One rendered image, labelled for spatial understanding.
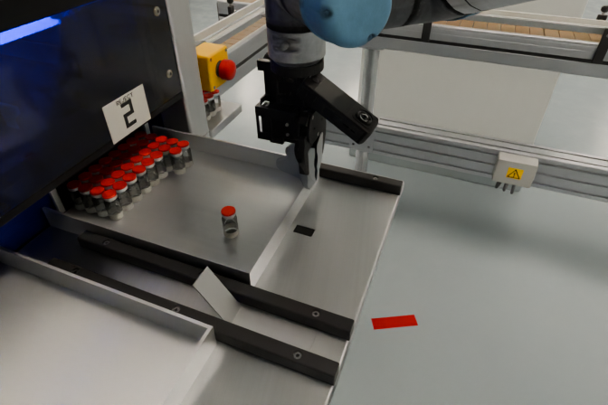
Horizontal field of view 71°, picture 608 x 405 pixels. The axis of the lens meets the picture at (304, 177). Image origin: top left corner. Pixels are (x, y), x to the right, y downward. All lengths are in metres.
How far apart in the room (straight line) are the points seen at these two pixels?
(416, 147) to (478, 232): 0.62
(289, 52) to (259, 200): 0.26
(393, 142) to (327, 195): 0.91
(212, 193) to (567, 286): 1.56
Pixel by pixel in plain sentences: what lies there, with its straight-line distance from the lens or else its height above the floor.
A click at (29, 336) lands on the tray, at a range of 0.61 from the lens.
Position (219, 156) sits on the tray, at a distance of 0.80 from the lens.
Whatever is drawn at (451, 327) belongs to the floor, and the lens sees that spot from 1.67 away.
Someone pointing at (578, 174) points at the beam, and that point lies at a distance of 1.62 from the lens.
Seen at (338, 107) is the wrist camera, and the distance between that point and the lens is 0.56.
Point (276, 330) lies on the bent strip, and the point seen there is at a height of 0.88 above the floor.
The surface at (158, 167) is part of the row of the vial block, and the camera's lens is 0.76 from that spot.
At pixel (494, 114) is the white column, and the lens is 2.15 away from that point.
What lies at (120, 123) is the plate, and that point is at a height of 1.01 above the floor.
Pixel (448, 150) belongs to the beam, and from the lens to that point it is 1.57.
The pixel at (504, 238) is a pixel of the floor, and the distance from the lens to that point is 2.06.
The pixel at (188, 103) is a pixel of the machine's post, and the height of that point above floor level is 0.97.
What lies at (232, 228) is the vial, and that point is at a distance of 0.62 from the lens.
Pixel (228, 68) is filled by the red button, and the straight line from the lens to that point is 0.85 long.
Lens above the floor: 1.32
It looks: 37 degrees down
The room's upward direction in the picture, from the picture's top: straight up
